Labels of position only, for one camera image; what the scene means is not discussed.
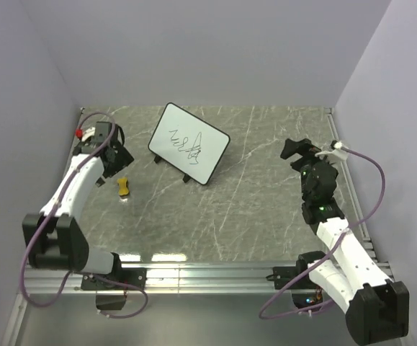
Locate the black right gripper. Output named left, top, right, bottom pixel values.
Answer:
left=281, top=139, right=337, bottom=202

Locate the yellow black whiteboard eraser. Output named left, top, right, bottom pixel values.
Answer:
left=117, top=177, right=130, bottom=198

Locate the black framed small whiteboard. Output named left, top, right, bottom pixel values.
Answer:
left=148, top=102, right=230, bottom=185

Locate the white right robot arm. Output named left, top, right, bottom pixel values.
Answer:
left=280, top=138, right=410, bottom=345

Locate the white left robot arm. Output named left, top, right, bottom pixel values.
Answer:
left=22, top=144, right=134, bottom=290

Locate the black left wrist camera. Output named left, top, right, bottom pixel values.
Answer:
left=91, top=121, right=125, bottom=145

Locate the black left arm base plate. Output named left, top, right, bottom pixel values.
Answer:
left=81, top=267, right=147, bottom=291

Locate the aluminium front mounting rail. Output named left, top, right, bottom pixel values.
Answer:
left=25, top=261, right=295, bottom=295

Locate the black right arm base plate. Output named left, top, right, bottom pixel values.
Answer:
left=266, top=266, right=318, bottom=290

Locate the aluminium right side rail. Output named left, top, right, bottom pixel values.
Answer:
left=323, top=107, right=388, bottom=265

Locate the aluminium left side rail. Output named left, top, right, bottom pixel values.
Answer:
left=0, top=293, right=27, bottom=346

